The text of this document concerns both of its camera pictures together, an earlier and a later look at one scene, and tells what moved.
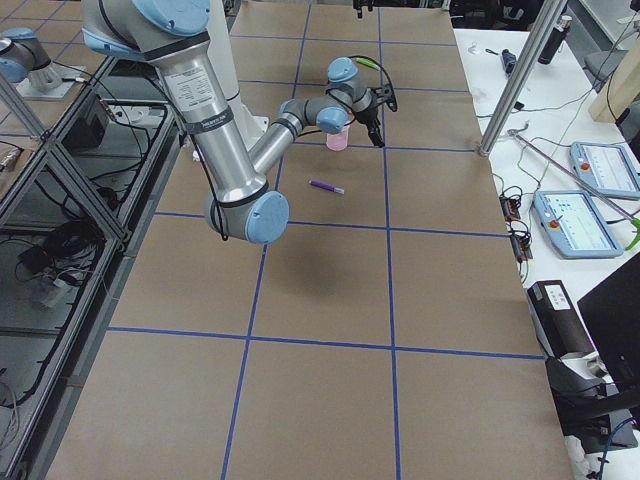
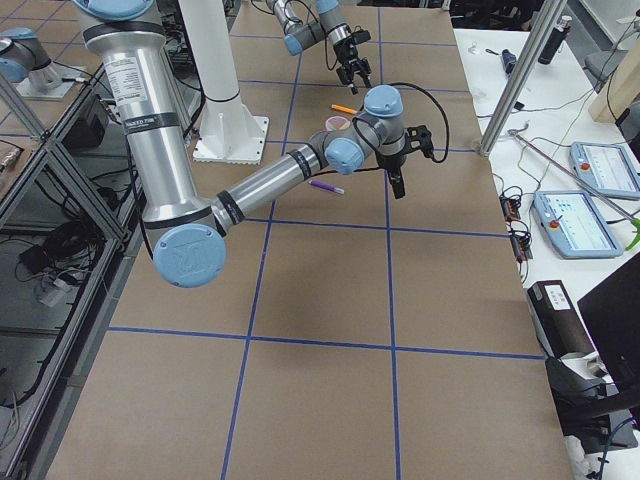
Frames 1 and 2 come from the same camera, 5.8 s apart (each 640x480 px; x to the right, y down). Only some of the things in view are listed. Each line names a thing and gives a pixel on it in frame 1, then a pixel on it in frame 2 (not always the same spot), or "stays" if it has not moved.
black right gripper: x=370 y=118 -> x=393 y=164
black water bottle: x=555 y=40 stays
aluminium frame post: x=550 y=18 stays
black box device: x=558 y=322 stays
